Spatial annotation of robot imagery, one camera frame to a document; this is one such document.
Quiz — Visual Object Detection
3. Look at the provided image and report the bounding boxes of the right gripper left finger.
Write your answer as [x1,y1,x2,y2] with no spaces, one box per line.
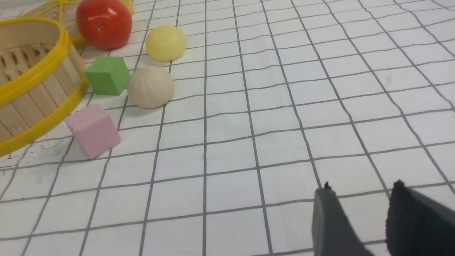
[311,182,373,256]

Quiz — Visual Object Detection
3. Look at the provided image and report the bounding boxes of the green cube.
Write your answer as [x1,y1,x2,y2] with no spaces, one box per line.
[85,56,130,96]

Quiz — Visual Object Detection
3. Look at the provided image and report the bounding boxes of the red tomato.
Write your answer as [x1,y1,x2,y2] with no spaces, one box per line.
[75,0,132,50]

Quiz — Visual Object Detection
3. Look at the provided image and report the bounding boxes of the beige bun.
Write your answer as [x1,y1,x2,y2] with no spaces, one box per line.
[127,66,175,109]

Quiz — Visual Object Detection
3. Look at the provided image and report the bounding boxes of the pink cube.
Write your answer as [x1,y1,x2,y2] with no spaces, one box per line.
[64,104,121,159]

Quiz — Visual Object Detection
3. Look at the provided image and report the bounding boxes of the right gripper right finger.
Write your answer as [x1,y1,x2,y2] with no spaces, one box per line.
[386,180,455,256]

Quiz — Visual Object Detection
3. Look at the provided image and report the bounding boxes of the bamboo steamer tray yellow rim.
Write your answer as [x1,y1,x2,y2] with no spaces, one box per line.
[1,17,89,156]

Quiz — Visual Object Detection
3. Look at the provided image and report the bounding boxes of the yellow bun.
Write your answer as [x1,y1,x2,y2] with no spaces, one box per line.
[145,25,187,62]

